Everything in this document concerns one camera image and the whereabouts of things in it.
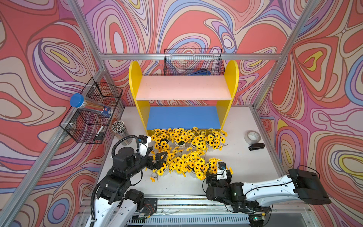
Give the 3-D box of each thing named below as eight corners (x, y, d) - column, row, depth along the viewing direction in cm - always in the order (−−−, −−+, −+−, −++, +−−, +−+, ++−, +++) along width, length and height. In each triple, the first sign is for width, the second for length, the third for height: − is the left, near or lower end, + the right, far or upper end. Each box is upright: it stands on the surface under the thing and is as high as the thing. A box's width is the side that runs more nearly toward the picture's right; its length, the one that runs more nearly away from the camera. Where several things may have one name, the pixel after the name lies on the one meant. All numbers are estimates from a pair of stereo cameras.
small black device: (249, 150, 97) (251, 148, 94) (247, 146, 99) (249, 143, 96) (263, 148, 98) (265, 146, 95) (260, 144, 100) (263, 141, 97)
